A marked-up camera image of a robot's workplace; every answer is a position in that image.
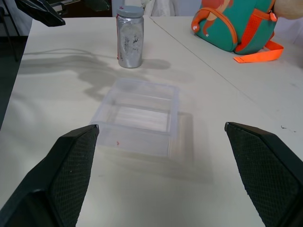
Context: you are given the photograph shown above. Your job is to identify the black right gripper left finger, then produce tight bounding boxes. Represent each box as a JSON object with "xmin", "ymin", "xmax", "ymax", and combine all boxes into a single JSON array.
[{"xmin": 0, "ymin": 124, "xmax": 100, "ymax": 227}]

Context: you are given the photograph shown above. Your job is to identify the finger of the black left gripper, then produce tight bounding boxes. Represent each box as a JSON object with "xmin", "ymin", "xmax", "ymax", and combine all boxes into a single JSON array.
[{"xmin": 14, "ymin": 0, "xmax": 66, "ymax": 27}]

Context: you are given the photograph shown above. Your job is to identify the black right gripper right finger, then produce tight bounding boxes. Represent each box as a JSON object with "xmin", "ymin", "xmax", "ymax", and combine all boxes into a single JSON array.
[{"xmin": 224, "ymin": 122, "xmax": 303, "ymax": 227}]

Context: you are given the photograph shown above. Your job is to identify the grey plastic jar lid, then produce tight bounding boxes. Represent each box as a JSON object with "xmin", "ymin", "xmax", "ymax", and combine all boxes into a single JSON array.
[{"xmin": 117, "ymin": 6, "xmax": 144, "ymax": 17}]

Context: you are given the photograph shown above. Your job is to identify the silver jar with grey lid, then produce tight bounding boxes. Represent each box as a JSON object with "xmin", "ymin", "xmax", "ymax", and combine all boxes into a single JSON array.
[{"xmin": 116, "ymin": 14, "xmax": 144, "ymax": 69}]

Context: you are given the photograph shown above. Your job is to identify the clear plastic container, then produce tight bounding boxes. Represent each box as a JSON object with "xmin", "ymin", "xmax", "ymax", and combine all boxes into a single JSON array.
[{"xmin": 89, "ymin": 79, "xmax": 180, "ymax": 157}]

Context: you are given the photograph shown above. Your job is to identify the black metal leg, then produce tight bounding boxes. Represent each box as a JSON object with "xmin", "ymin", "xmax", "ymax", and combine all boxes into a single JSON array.
[{"xmin": 0, "ymin": 6, "xmax": 19, "ymax": 62}]

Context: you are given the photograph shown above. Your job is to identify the white cloth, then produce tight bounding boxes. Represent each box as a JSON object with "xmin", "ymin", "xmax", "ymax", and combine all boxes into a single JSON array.
[{"xmin": 141, "ymin": 0, "xmax": 177, "ymax": 17}]

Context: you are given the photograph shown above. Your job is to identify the teal and orange backpack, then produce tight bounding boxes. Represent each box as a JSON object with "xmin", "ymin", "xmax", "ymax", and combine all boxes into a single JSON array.
[{"xmin": 191, "ymin": 0, "xmax": 285, "ymax": 63}]

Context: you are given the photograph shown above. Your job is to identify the cream plush toy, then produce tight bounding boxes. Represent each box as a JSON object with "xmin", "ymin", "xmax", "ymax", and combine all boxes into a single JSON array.
[{"xmin": 272, "ymin": 0, "xmax": 303, "ymax": 19}]

